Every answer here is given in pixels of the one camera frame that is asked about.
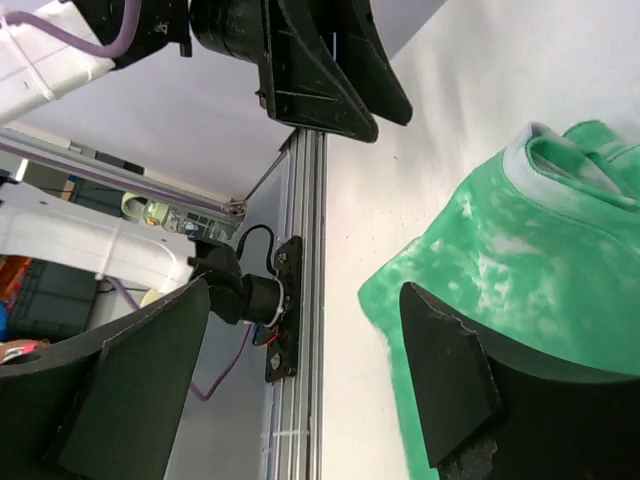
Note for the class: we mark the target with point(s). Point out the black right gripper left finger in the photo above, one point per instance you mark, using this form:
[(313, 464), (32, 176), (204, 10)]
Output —
[(105, 404)]

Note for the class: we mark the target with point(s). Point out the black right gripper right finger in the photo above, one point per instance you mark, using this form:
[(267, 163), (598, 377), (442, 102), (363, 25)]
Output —
[(491, 407)]

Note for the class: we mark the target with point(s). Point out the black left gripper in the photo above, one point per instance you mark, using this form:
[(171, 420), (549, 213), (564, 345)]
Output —
[(294, 44)]

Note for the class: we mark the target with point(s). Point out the green white tie-dye trousers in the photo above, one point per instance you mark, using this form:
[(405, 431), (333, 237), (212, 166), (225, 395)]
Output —
[(540, 243)]

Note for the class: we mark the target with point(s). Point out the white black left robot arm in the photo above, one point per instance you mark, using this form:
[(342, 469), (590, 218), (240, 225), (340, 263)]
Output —
[(60, 48)]

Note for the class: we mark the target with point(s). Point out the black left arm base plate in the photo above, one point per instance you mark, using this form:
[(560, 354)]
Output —
[(283, 352)]

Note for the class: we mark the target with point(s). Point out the aluminium rail frame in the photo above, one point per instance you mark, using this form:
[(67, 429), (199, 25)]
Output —
[(215, 379)]

